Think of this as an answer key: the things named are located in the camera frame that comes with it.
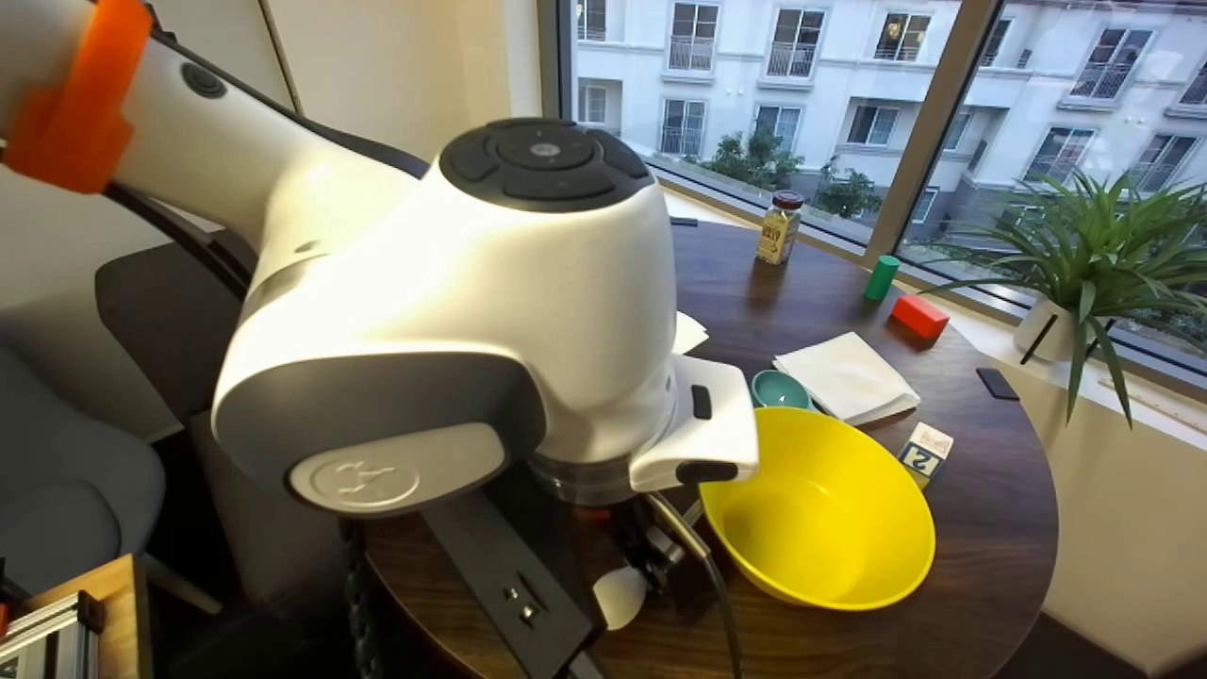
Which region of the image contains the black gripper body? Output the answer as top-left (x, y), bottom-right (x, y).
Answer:
top-left (568, 494), bottom-right (708, 568)

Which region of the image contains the yellow plastic bowl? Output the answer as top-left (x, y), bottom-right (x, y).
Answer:
top-left (695, 403), bottom-right (939, 615)

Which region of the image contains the small teal dish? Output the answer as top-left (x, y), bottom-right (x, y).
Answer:
top-left (748, 367), bottom-right (819, 415)

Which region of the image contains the folded white napkin stack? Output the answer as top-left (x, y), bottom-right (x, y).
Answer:
top-left (768, 329), bottom-right (923, 428)

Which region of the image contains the small white carton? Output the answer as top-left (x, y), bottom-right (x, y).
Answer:
top-left (899, 418), bottom-right (957, 490)

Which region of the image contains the jar with yellow label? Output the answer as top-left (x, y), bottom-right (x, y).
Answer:
top-left (753, 190), bottom-right (806, 271)

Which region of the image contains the green cylinder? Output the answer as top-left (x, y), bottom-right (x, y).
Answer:
top-left (859, 251), bottom-right (905, 305)

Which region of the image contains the red block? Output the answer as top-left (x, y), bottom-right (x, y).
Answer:
top-left (887, 290), bottom-right (954, 352)

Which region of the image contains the black table edge pad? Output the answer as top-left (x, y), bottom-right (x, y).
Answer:
top-left (975, 367), bottom-right (1024, 403)

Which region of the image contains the dark grey sofa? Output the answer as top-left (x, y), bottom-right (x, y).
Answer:
top-left (91, 236), bottom-right (371, 620)

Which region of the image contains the green potted plant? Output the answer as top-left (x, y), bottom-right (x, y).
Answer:
top-left (964, 164), bottom-right (1207, 426)

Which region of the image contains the grey chair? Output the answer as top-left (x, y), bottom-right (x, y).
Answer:
top-left (0, 335), bottom-right (170, 596)

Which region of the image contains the thin black camera cable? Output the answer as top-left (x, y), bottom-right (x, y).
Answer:
top-left (646, 494), bottom-right (748, 679)

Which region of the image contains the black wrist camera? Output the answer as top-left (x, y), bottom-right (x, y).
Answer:
top-left (420, 485), bottom-right (604, 679)

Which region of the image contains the window frame post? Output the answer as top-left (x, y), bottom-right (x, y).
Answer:
top-left (863, 0), bottom-right (1012, 259)

